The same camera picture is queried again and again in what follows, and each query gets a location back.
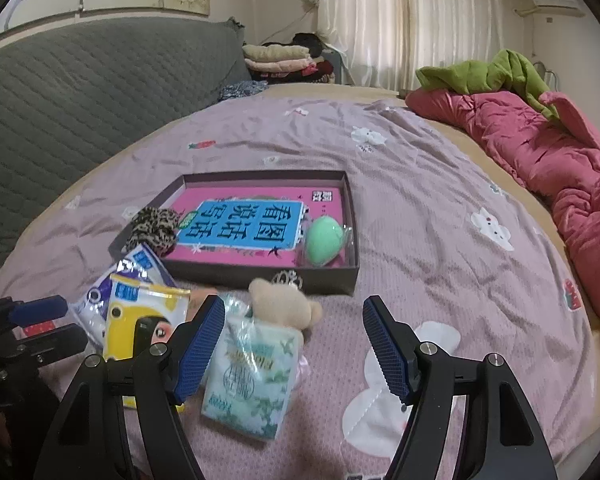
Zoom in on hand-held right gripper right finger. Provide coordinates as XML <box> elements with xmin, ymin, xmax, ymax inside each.
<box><xmin>362</xmin><ymin>295</ymin><xmax>561</xmax><ymax>480</ymax></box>

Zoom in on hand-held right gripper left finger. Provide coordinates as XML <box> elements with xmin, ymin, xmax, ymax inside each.
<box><xmin>32</xmin><ymin>294</ymin><xmax>227</xmax><ymax>480</ymax></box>

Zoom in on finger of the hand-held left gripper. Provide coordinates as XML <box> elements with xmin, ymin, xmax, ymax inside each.
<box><xmin>15</xmin><ymin>324</ymin><xmax>88</xmax><ymax>367</ymax></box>
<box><xmin>7</xmin><ymin>296</ymin><xmax>70</xmax><ymax>325</ymax></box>

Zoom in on yellow cartoon tissue pack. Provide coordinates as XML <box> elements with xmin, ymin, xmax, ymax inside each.
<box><xmin>102</xmin><ymin>272</ymin><xmax>192</xmax><ymax>413</ymax></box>

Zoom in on dark shallow cardboard box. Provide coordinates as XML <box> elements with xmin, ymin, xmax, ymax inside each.
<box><xmin>107</xmin><ymin>170</ymin><xmax>362</xmax><ymax>297</ymax></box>

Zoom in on beige teddy bear pink dress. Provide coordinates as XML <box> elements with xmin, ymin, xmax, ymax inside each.
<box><xmin>247</xmin><ymin>277</ymin><xmax>325</xmax><ymax>378</ymax></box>

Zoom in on purple cartoon tissue pack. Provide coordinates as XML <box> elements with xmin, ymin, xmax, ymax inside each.
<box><xmin>70</xmin><ymin>242</ymin><xmax>178</xmax><ymax>351</ymax></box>

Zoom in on leopard print scrunchie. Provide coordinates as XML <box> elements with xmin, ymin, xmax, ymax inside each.
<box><xmin>124</xmin><ymin>206</ymin><xmax>182</xmax><ymax>253</ymax></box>

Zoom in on pink and blue book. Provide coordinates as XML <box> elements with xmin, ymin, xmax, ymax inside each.
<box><xmin>162</xmin><ymin>183</ymin><xmax>351</xmax><ymax>267</ymax></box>

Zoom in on green egg-shaped sponge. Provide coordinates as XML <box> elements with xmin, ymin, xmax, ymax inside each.
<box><xmin>300</xmin><ymin>216</ymin><xmax>353</xmax><ymax>268</ymax></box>

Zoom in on grey quilted headboard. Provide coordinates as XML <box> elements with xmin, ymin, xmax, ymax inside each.
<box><xmin>0</xmin><ymin>16</ymin><xmax>253</xmax><ymax>301</ymax></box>

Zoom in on pink quilt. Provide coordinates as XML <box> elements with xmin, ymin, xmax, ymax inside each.
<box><xmin>405</xmin><ymin>89</ymin><xmax>600</xmax><ymax>318</ymax></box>

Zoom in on blue floral cloth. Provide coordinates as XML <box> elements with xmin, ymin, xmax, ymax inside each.
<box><xmin>219</xmin><ymin>80</ymin><xmax>271</xmax><ymax>102</ymax></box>

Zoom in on dark patterned folded cloth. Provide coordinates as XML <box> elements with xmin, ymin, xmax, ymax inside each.
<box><xmin>250</xmin><ymin>67</ymin><xmax>336</xmax><ymax>84</ymax></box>

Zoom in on grey blue furniture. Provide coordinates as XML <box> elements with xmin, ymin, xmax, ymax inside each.
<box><xmin>325</xmin><ymin>47</ymin><xmax>354</xmax><ymax>86</ymax></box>

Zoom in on pink folded cloth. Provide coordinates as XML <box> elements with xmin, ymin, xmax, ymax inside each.
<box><xmin>245</xmin><ymin>57</ymin><xmax>313</xmax><ymax>73</ymax></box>

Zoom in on green blanket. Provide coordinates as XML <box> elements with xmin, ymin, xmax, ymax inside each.
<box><xmin>415</xmin><ymin>49</ymin><xmax>563</xmax><ymax>123</ymax></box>

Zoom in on beige folded cloth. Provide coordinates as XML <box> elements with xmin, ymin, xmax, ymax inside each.
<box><xmin>242</xmin><ymin>43</ymin><xmax>311</xmax><ymax>61</ymax></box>

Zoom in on black garment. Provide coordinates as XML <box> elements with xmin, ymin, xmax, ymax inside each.
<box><xmin>292</xmin><ymin>32</ymin><xmax>326</xmax><ymax>56</ymax></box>

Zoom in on white curtain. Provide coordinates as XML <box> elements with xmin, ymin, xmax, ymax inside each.
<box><xmin>316</xmin><ymin>0</ymin><xmax>503</xmax><ymax>93</ymax></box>

